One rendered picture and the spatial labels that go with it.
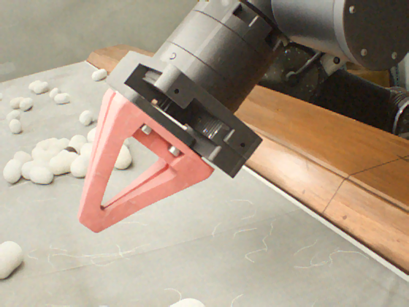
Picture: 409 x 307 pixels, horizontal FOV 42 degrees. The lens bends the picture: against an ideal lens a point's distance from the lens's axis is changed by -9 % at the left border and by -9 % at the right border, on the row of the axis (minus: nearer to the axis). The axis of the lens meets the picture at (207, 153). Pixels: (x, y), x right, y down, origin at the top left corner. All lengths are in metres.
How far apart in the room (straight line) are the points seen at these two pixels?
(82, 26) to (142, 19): 0.58
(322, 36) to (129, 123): 0.11
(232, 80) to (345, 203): 0.14
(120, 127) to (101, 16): 4.89
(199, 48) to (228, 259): 0.14
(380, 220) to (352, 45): 0.14
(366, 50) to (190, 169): 0.12
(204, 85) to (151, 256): 0.14
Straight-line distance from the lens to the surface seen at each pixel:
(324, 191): 0.43
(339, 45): 0.27
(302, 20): 0.28
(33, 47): 5.12
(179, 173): 0.32
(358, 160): 0.45
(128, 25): 5.25
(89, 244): 0.43
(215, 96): 0.31
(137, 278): 0.37
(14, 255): 0.41
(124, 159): 0.57
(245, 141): 0.29
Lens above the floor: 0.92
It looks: 18 degrees down
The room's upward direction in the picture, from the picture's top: 9 degrees counter-clockwise
